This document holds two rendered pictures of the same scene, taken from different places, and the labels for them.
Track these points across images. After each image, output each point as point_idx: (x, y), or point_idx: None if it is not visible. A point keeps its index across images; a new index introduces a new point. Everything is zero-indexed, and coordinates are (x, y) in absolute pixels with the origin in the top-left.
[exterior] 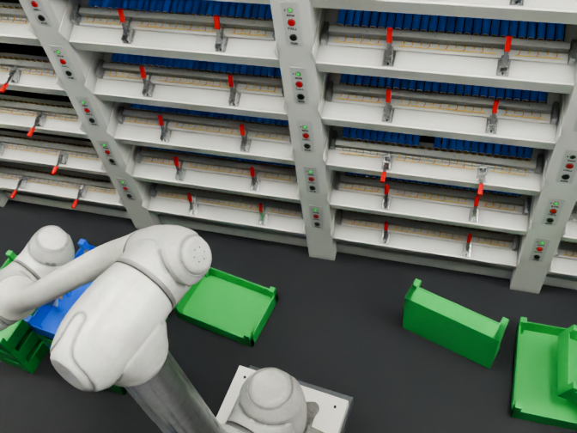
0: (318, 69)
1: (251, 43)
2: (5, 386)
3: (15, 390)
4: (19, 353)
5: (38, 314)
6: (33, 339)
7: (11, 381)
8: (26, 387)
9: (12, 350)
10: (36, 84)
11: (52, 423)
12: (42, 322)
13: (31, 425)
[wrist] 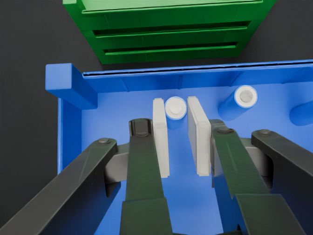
0: None
1: None
2: (71, 38)
3: (71, 57)
4: (95, 38)
5: (113, 80)
6: (133, 42)
7: (80, 41)
8: (81, 68)
9: (85, 28)
10: None
11: (47, 144)
12: (112, 94)
13: (34, 114)
